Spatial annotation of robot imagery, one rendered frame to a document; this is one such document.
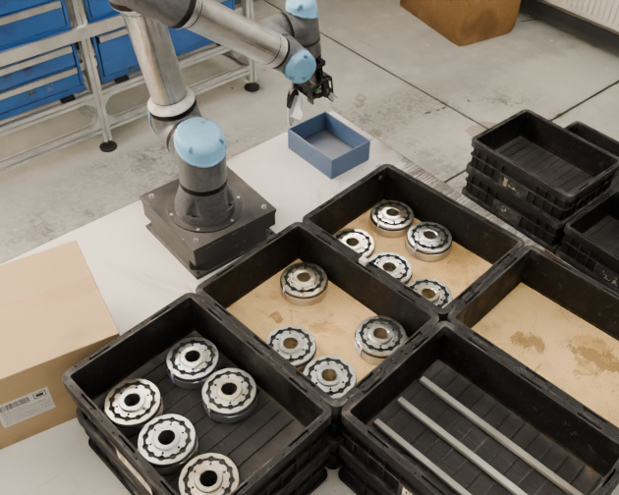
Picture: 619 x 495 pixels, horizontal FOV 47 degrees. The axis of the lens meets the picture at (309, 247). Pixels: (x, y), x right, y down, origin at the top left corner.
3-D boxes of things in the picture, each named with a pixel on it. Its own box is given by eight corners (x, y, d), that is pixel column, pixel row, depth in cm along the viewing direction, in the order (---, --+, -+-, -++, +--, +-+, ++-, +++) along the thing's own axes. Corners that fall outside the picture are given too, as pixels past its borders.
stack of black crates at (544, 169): (450, 237, 269) (469, 138, 238) (501, 204, 283) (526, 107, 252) (535, 298, 247) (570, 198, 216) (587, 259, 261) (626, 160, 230)
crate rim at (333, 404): (192, 297, 144) (191, 289, 142) (298, 227, 159) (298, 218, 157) (336, 418, 124) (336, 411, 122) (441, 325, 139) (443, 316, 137)
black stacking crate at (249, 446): (74, 413, 135) (59, 377, 127) (196, 328, 150) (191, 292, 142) (206, 563, 115) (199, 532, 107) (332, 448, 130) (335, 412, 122)
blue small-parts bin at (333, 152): (287, 147, 215) (287, 129, 210) (324, 130, 222) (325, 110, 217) (331, 180, 204) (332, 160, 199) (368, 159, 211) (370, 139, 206)
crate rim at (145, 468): (60, 383, 128) (57, 375, 127) (192, 297, 144) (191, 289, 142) (200, 539, 108) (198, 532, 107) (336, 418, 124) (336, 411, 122)
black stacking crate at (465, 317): (436, 355, 146) (444, 319, 138) (517, 281, 161) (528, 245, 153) (615, 483, 126) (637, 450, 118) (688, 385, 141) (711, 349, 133)
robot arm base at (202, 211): (166, 197, 181) (162, 167, 174) (220, 181, 187) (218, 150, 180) (189, 234, 172) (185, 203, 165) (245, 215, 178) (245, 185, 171)
